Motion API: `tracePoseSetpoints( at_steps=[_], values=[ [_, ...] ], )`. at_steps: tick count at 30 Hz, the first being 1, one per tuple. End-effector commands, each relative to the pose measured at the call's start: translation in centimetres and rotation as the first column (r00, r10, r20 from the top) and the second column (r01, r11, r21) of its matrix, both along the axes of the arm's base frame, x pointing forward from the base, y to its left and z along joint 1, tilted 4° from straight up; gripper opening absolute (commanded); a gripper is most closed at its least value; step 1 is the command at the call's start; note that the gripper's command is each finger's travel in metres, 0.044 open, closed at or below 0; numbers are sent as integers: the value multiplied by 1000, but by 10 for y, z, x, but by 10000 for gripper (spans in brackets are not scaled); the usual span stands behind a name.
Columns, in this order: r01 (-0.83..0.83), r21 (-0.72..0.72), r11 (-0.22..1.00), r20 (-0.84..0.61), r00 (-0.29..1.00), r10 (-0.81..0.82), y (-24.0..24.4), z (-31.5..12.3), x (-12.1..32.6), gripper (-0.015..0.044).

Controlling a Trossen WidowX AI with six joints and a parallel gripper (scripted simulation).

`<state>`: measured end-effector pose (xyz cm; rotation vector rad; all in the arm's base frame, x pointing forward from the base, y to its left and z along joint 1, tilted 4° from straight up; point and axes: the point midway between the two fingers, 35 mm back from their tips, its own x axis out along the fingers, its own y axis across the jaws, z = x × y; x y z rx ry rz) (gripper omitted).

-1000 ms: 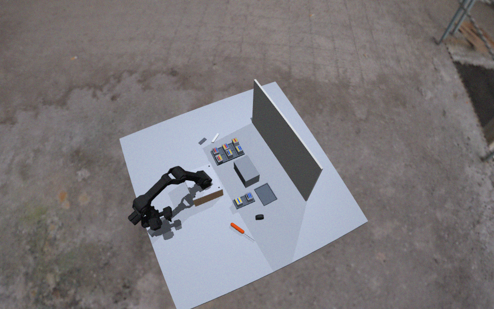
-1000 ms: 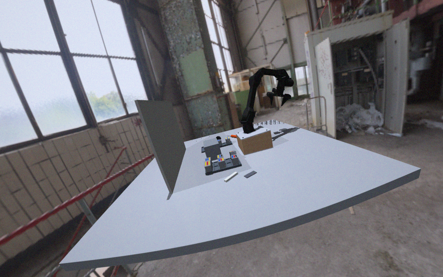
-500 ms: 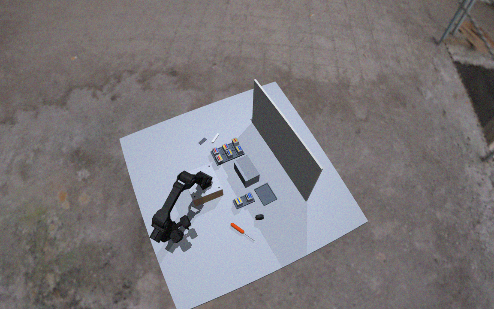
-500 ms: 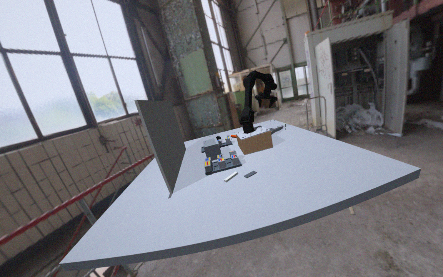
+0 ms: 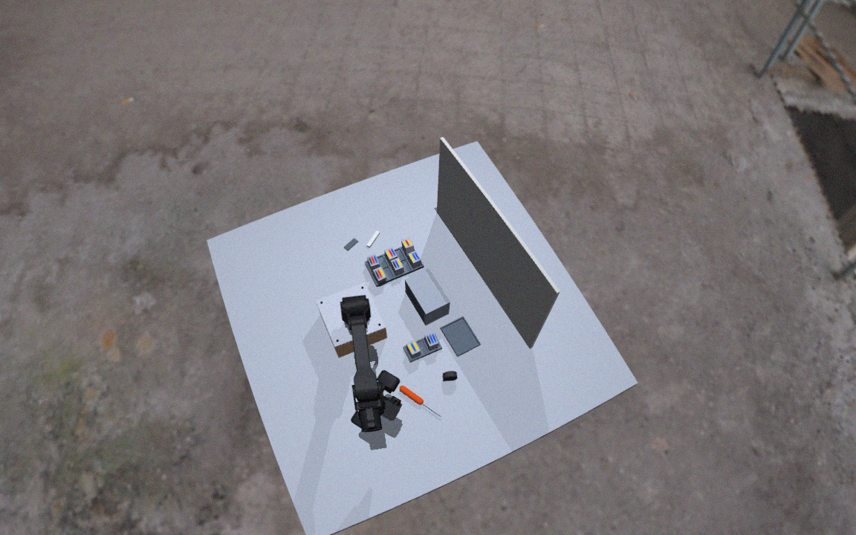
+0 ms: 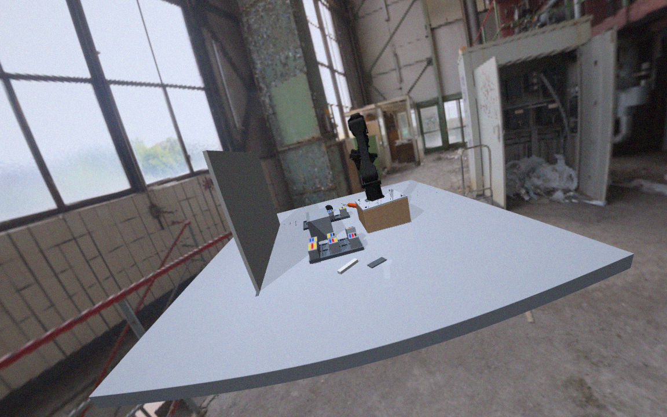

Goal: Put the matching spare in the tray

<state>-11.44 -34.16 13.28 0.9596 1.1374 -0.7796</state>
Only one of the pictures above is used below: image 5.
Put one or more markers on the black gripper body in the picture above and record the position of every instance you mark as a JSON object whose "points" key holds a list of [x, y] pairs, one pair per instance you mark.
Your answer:
{"points": [[388, 381]]}

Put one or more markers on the orange-handled screwdriver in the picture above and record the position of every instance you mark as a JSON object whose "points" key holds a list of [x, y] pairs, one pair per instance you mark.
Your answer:
{"points": [[416, 398]]}

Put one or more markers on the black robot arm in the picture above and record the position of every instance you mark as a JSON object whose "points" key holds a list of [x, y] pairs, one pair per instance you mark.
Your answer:
{"points": [[356, 312]]}

